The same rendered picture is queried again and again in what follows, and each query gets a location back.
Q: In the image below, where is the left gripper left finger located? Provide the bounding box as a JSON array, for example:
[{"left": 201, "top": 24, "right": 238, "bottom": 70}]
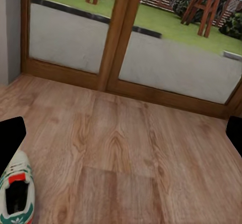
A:
[{"left": 0, "top": 116, "right": 26, "bottom": 177}]

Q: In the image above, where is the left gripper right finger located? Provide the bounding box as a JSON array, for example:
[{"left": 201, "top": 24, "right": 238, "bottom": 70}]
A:
[{"left": 226, "top": 116, "right": 242, "bottom": 157}]

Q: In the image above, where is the gym shoe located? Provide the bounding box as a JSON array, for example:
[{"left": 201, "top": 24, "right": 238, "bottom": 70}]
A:
[{"left": 0, "top": 150, "right": 35, "bottom": 224}]

